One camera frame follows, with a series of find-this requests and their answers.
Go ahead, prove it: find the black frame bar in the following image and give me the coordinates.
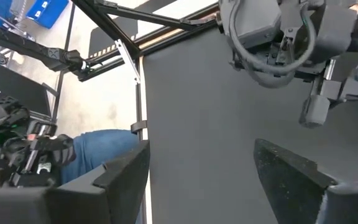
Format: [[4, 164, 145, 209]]
[[0, 17, 88, 82]]

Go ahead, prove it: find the blue plastic bin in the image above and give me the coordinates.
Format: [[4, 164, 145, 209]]
[[0, 0, 14, 29], [25, 0, 70, 29]]

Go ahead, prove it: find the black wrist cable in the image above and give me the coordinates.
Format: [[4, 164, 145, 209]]
[[227, 0, 318, 90]]

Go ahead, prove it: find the grey cylindrical plug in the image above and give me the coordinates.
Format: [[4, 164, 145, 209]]
[[298, 94, 331, 129]]

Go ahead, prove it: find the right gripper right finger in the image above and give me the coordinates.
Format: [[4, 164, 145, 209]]
[[252, 138, 358, 224]]

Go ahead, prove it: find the black frame strut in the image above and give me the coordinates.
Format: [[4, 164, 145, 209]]
[[70, 0, 142, 60]]

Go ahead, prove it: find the white metal bracket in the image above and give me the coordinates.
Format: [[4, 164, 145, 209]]
[[114, 39, 142, 85]]

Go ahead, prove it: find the black edge clip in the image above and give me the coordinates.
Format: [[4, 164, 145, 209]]
[[130, 119, 149, 135]]

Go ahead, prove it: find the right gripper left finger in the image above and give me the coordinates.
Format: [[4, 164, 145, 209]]
[[0, 139, 151, 224]]

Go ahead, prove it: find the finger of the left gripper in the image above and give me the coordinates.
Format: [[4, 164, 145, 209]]
[[331, 77, 358, 103]]

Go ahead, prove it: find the person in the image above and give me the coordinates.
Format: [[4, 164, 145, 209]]
[[59, 129, 142, 185]]

